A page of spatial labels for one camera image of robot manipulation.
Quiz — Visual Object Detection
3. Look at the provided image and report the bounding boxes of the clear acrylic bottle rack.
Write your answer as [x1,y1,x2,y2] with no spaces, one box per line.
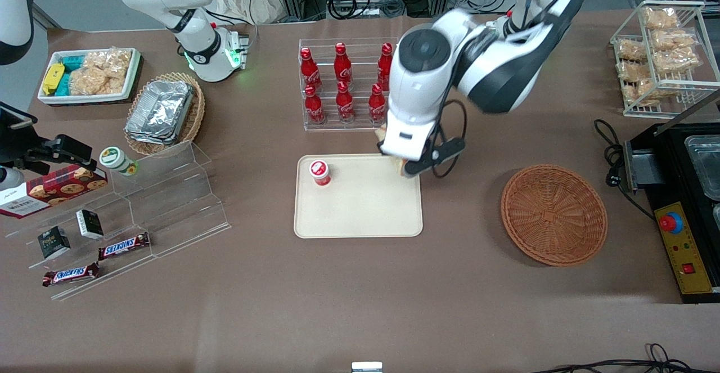
[298,38,401,132]

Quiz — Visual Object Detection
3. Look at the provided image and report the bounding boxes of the clear bag of crackers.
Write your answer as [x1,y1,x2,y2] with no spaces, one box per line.
[69,66,127,96]
[84,48,134,78]

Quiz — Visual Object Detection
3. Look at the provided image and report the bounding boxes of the triangular sandwich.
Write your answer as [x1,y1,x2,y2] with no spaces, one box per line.
[376,124,408,178]

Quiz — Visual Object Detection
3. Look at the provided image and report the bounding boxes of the red emergency stop button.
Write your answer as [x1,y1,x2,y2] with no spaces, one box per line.
[659,214,685,235]

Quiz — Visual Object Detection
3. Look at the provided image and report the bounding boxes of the small black box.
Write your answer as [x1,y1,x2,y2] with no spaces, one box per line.
[38,227,71,260]
[76,209,105,240]

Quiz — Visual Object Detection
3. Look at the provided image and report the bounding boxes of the steel appliance pan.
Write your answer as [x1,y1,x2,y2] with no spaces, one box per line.
[685,136,720,202]

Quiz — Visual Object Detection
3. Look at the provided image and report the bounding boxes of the black arm base cable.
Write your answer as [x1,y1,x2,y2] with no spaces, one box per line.
[204,8,259,53]

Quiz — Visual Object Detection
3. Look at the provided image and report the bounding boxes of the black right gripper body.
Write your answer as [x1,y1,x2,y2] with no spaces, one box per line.
[0,102,57,167]

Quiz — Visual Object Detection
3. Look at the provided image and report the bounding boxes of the red yogurt cup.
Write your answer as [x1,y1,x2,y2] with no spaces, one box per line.
[309,160,332,187]

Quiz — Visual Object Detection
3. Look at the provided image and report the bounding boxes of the Snickers chocolate bar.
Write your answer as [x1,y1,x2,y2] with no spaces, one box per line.
[42,262,100,287]
[98,232,151,261]

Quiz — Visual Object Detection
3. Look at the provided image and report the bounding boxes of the foil food container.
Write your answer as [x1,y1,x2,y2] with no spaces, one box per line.
[125,128,186,147]
[125,79,195,140]

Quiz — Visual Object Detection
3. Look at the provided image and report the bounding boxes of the light wicker basket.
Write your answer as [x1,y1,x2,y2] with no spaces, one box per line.
[123,71,206,157]

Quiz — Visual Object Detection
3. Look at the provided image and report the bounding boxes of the grey metal appliance plate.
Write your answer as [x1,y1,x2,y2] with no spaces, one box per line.
[623,140,665,192]

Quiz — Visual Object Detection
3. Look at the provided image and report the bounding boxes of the brown wicker basket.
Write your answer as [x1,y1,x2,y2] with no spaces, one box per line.
[500,163,609,267]

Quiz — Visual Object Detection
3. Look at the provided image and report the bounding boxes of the green lidded white jar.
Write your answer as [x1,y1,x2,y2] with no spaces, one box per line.
[99,146,139,177]

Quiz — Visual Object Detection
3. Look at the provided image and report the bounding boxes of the white wire rack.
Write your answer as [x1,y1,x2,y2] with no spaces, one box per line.
[610,0,720,119]

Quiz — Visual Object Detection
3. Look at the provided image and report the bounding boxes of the bagged rice cracker snack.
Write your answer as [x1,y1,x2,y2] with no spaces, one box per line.
[651,29,698,53]
[642,6,680,30]
[617,61,647,83]
[622,80,659,106]
[655,50,703,74]
[616,38,647,62]

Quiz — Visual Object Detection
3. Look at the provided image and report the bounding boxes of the red cola bottle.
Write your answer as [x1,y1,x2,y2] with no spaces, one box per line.
[300,47,322,89]
[377,43,393,91]
[336,82,355,124]
[368,83,388,125]
[304,85,326,125]
[334,43,353,84]

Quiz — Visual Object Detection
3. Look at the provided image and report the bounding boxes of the beige plastic tray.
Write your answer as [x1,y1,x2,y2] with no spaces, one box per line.
[294,153,424,239]

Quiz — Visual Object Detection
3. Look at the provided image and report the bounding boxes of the white rectangular bin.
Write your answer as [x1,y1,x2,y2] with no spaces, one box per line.
[37,47,142,106]

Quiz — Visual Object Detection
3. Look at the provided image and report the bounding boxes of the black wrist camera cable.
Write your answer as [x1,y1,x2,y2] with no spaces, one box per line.
[430,98,469,179]

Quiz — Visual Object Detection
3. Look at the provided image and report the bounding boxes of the red tartan cookie box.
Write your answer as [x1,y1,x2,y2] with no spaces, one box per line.
[0,164,109,219]

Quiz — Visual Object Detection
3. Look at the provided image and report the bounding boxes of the clear acrylic stepped shelf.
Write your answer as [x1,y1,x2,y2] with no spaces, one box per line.
[4,141,232,302]

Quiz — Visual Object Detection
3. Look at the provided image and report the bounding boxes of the yellow snack pack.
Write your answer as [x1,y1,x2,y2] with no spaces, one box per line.
[42,62,66,96]

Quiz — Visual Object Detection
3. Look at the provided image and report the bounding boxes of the coiled black cables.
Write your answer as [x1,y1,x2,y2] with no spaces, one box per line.
[326,0,407,19]

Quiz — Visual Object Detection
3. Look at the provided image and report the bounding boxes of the black power cable with plug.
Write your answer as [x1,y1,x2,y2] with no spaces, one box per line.
[593,119,656,220]

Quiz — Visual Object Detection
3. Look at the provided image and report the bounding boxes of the black countertop appliance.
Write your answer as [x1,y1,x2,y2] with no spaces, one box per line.
[623,89,720,304]

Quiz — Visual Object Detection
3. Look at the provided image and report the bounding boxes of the black loose cables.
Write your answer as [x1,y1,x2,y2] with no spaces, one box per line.
[532,343,720,373]

